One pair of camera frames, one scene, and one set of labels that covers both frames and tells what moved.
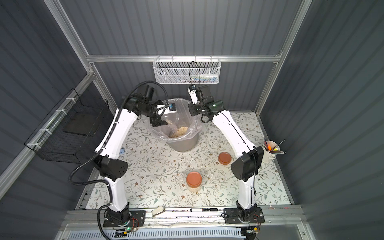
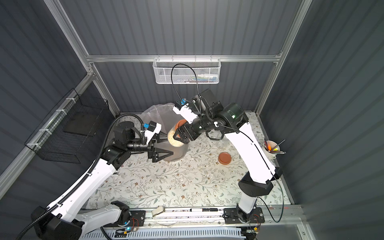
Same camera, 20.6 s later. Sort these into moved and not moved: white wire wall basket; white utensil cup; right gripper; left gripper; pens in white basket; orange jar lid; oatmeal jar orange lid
Moved: right gripper; oatmeal jar orange lid; left gripper
Not moved: white wire wall basket; pens in white basket; orange jar lid; white utensil cup
